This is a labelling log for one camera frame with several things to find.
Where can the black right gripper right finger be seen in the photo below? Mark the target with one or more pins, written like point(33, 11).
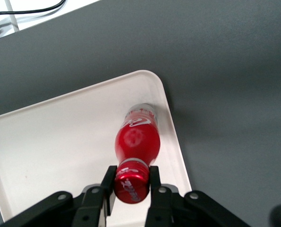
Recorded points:
point(164, 208)

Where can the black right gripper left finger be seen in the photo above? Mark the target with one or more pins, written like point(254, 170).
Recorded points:
point(90, 205)

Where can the cream plastic tray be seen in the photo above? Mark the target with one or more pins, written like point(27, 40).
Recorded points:
point(48, 142)

